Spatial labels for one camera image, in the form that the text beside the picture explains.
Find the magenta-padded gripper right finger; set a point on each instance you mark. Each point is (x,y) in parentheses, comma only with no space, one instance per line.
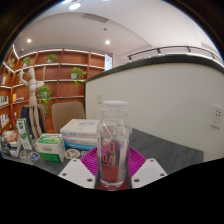
(148,173)

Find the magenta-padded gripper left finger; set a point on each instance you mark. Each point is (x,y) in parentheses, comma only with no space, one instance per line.
(77,173)

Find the clear plastic drink bottle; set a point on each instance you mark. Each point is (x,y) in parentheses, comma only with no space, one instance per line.
(113,143)

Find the green white tissue box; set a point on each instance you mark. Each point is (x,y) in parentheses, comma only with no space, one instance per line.
(50,148)

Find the stack of white paper packs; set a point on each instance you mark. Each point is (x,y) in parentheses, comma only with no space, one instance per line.
(80,131)

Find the tan upholstered chair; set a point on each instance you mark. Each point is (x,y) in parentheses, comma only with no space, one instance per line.
(66,113)

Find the tall green white carton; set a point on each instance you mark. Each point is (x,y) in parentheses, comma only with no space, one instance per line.
(24,133)

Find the stack of dark books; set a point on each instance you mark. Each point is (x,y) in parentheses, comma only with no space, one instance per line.
(10,141)

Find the dark office chair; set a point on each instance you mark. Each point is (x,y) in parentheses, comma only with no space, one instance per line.
(25,115)

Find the wooden artist mannequin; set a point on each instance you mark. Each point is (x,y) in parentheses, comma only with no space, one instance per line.
(32,90)

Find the recessed ceiling spotlight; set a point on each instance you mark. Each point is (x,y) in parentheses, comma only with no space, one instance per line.
(107,42)
(29,40)

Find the ceiling air vent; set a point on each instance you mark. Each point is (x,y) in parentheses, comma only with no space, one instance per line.
(95,18)

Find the branched ceiling lamp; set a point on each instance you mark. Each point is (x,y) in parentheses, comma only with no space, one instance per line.
(74,5)

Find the white wall switch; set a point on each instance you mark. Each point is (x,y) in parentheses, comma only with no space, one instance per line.
(99,97)

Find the wooden wall shelf unit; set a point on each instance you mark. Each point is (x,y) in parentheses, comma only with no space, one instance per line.
(66,86)

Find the white wall socket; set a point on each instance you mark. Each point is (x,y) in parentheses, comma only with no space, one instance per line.
(217,116)

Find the white wall poster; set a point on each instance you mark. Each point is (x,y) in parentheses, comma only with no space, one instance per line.
(108,62)

